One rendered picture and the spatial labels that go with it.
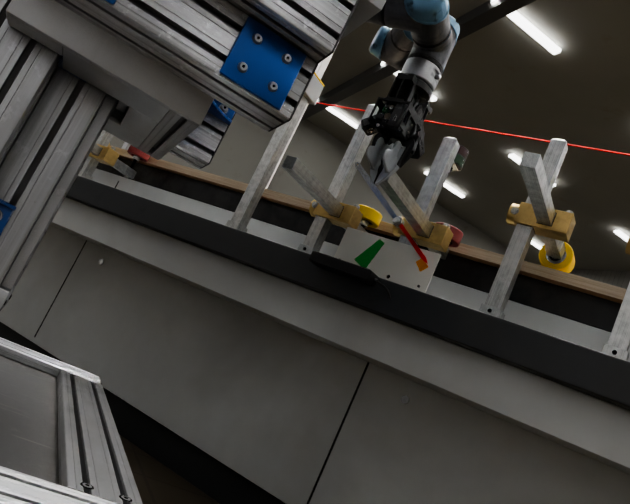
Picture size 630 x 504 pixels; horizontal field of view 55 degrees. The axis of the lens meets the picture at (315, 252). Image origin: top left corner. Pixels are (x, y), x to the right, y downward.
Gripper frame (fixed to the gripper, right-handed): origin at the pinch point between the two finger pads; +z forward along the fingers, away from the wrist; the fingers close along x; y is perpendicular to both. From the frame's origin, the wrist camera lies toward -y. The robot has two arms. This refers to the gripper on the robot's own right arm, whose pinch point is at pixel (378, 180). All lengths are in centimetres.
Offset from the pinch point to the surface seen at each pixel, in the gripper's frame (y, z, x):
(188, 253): -32, 23, -67
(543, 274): -49, -5, 24
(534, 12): -552, -488, -216
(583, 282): -49, -6, 33
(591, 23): -567, -488, -146
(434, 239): -29.5, -0.4, 3.1
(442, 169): -30.2, -18.3, -2.5
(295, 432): -52, 56, -21
